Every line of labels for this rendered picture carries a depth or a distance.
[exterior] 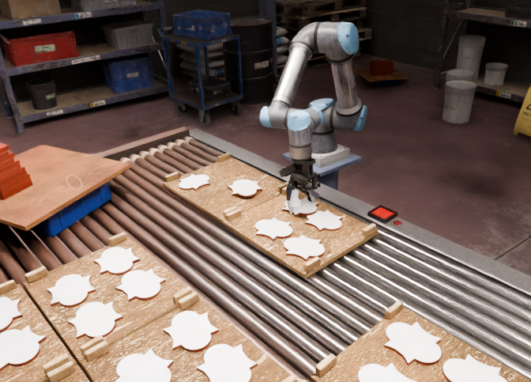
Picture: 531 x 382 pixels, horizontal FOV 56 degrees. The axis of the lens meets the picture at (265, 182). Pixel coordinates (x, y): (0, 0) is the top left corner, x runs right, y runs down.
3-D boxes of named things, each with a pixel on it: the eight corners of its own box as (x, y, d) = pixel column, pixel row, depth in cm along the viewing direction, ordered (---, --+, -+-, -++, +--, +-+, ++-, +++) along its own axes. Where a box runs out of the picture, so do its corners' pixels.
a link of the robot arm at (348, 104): (338, 116, 233) (320, 15, 192) (370, 119, 227) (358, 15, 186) (332, 134, 226) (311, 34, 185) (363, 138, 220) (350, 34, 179)
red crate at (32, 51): (68, 50, 566) (62, 24, 553) (80, 57, 534) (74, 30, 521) (5, 60, 533) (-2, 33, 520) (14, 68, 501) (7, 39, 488)
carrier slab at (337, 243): (294, 191, 195) (294, 188, 195) (378, 233, 167) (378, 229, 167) (223, 225, 175) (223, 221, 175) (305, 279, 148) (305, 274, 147)
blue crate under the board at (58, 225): (58, 183, 208) (52, 162, 203) (114, 198, 195) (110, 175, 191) (-7, 219, 184) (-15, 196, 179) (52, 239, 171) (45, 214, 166)
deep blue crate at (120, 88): (143, 79, 630) (139, 50, 613) (155, 87, 599) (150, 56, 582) (104, 87, 608) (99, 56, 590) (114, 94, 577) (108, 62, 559)
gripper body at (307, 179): (305, 195, 169) (303, 163, 164) (288, 189, 175) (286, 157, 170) (321, 188, 173) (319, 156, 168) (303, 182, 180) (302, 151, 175)
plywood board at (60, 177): (42, 148, 217) (41, 144, 216) (130, 167, 196) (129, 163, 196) (-70, 199, 178) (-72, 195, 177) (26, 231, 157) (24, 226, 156)
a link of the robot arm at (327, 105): (313, 122, 237) (312, 95, 231) (340, 125, 232) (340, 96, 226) (304, 131, 228) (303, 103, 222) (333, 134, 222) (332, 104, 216)
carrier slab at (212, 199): (230, 160, 224) (229, 156, 223) (293, 191, 196) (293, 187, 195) (163, 186, 203) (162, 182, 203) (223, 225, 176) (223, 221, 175)
